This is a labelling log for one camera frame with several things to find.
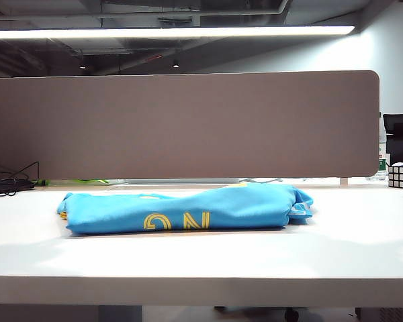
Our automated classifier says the clear bottle with green label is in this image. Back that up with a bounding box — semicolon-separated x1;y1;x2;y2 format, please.
378;112;389;176

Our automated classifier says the long white ceiling light strip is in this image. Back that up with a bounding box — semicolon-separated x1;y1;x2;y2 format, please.
0;25;356;40

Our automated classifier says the black flat desk pad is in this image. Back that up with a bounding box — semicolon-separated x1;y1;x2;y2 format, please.
0;178;36;195

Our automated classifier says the green object behind divider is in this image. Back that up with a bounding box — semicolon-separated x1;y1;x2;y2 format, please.
35;178;109;186

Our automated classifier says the blue and yellow soccer jersey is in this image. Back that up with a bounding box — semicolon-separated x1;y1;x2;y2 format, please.
56;182;314;236

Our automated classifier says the brown fabric desk divider panel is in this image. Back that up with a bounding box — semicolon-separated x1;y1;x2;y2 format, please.
0;69;381;180

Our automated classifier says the Rubik's cube puzzle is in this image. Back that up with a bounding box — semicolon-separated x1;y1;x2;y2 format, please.
387;162;403;190

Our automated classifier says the black cable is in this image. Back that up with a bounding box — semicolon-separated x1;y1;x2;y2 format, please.
0;161;40;197

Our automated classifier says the black office chair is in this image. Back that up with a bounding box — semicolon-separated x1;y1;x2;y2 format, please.
382;113;403;166

